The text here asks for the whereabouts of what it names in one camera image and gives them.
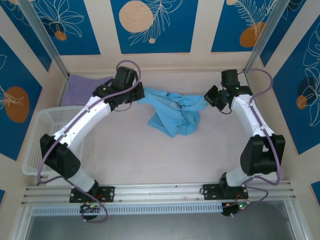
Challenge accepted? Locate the light blue printed t-shirt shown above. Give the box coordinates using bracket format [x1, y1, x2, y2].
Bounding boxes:
[136, 86, 210, 138]

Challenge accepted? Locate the folded purple t-shirt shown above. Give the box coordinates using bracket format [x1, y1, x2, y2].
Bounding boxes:
[61, 74, 113, 107]

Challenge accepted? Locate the white perforated plastic basket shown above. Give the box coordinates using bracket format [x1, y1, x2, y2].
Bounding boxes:
[21, 105, 87, 177]

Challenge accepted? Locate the small green-lit circuit board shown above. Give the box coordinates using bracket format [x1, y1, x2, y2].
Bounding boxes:
[222, 201, 251, 217]
[79, 202, 103, 215]

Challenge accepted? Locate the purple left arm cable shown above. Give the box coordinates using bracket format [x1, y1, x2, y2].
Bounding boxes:
[36, 59, 143, 223]

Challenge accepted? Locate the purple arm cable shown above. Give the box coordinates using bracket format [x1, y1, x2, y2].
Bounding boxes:
[223, 67, 283, 220]
[36, 59, 143, 223]

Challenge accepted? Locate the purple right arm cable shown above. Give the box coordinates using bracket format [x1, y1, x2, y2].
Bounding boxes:
[223, 67, 283, 220]

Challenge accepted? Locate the aluminium frame post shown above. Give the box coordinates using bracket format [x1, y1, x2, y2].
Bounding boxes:
[244, 0, 287, 76]
[18, 0, 70, 79]

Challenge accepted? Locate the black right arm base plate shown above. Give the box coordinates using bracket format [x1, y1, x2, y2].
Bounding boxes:
[202, 183, 250, 201]

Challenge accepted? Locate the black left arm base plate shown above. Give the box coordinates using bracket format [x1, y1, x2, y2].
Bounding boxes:
[69, 185, 116, 204]

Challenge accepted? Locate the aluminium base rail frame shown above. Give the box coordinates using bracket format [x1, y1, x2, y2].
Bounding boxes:
[21, 181, 297, 206]

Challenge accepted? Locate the grey slotted cable duct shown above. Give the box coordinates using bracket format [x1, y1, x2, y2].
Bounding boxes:
[31, 201, 223, 216]

